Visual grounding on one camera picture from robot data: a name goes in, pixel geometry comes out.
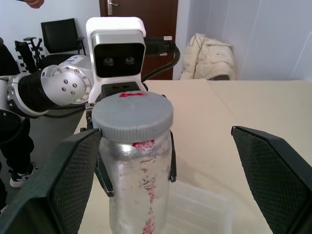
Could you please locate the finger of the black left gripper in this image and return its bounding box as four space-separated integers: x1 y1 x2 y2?
168 131 177 183
94 156 115 198

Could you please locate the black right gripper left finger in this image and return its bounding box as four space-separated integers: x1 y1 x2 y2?
0 128 102 234

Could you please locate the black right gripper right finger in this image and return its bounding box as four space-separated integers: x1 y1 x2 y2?
231 125 312 234

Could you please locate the clear plastic jar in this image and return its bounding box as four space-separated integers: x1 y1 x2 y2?
98 133 173 234

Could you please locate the grey ribbed jar lid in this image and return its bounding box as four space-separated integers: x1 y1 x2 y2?
91 91 175 143

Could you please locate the clear plastic box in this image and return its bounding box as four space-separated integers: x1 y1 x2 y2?
165 181 234 234

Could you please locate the bystander bare hand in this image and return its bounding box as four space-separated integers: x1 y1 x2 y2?
23 0 47 9

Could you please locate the person in dark clothes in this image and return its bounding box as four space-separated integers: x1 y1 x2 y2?
0 36 39 216

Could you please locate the black office chair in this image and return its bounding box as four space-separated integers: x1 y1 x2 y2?
36 18 86 71

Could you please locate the dark brown door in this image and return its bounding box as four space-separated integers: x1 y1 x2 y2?
98 0 179 81

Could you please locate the cream padded jacket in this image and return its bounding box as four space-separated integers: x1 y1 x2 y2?
179 32 236 81

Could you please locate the black white checkerboard panel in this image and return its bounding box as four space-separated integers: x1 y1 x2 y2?
15 47 46 74

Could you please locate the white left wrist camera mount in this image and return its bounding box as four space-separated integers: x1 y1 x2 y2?
85 16 148 104

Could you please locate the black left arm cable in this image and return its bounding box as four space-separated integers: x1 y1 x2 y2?
140 36 181 82

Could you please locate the silver door handle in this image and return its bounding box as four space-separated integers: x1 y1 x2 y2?
106 0 119 15

